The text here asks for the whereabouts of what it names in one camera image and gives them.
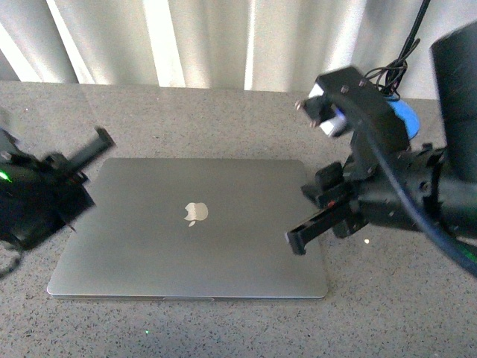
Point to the blue desk lamp base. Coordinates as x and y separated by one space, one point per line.
407 114

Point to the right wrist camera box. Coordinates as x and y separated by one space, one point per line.
370 117

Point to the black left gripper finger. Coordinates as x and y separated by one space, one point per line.
91 147

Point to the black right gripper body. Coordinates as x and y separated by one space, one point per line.
377 203

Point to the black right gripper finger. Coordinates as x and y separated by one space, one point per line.
329 188
339 217

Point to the black lamp neck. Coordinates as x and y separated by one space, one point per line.
399 66

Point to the grey laptop computer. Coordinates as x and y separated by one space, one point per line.
191 229

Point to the white curtain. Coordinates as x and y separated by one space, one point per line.
250 45

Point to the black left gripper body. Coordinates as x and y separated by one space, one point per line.
41 197

